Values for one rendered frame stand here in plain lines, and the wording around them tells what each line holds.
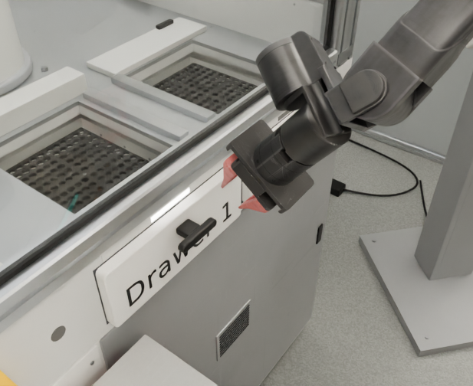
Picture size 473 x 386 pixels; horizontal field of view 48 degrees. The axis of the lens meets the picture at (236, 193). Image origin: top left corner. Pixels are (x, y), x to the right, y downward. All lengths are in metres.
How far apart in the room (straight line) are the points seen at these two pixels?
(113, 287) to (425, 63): 0.46
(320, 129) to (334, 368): 1.24
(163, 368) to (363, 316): 1.12
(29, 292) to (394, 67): 0.45
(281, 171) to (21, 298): 0.32
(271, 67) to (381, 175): 1.84
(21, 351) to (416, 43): 0.54
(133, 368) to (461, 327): 1.26
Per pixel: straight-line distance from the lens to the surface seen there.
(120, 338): 0.83
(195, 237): 0.74
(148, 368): 0.80
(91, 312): 0.74
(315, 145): 0.54
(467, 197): 1.70
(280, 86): 0.56
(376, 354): 1.76
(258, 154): 0.60
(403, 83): 0.51
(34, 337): 0.69
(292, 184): 0.63
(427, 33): 0.52
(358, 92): 0.51
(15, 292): 0.63
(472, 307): 1.92
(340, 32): 1.05
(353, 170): 2.38
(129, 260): 0.71
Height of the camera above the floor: 1.44
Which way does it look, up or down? 41 degrees down
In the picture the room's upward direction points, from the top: straight up
